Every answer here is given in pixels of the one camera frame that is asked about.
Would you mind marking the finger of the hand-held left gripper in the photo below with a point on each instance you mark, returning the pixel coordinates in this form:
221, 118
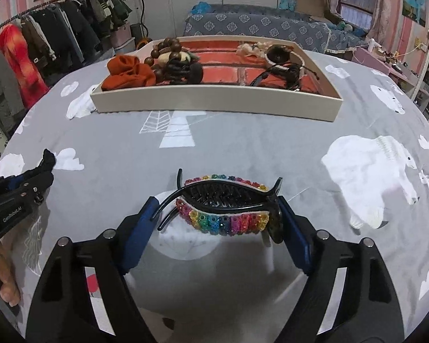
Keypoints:
23, 180
39, 187

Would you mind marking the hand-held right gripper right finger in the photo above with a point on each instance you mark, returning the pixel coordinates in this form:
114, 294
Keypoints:
296, 237

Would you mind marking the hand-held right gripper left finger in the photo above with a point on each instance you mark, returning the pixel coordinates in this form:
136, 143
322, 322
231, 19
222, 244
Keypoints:
139, 237

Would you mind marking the brown teardrop hair clip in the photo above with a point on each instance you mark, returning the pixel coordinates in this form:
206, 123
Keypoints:
276, 227

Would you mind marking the rainbow beaded hair clip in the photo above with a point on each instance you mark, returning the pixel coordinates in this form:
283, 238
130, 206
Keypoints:
221, 218

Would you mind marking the orange scrunchie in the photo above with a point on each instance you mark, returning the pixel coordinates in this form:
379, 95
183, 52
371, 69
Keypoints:
128, 73

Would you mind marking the beige tray with red lining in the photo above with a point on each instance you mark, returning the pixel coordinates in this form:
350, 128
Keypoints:
214, 103

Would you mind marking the black claw hair clip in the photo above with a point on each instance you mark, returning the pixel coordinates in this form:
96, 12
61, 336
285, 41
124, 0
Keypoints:
180, 73

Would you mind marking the person's left hand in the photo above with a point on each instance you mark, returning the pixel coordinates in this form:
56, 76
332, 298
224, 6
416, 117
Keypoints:
8, 275

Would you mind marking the grey printed bedsheet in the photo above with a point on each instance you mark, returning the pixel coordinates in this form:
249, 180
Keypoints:
236, 150

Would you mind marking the rack of hanging clothes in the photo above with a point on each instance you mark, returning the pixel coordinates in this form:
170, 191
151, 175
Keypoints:
57, 32

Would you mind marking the pink storage box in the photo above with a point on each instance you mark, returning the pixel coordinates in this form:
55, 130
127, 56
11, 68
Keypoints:
124, 35

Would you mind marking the beige oval hair clip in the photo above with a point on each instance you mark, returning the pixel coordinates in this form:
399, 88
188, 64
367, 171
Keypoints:
168, 56

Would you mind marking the pink dresser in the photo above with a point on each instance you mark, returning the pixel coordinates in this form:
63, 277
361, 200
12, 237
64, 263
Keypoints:
371, 60

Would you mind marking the cream fabric hair bow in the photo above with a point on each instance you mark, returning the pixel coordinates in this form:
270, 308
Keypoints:
252, 49

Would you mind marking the black garment steamer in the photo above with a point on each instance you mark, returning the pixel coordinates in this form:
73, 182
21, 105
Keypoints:
142, 7

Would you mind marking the sofa with blue patterned cover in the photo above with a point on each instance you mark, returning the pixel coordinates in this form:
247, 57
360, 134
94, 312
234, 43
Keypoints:
257, 25

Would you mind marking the window with pink curtains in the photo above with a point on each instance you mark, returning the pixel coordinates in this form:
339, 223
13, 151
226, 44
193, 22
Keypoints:
355, 3

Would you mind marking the white wardrobe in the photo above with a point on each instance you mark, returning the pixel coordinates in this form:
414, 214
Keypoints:
200, 0

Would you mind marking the wall poster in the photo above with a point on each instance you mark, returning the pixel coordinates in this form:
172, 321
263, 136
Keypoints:
414, 1

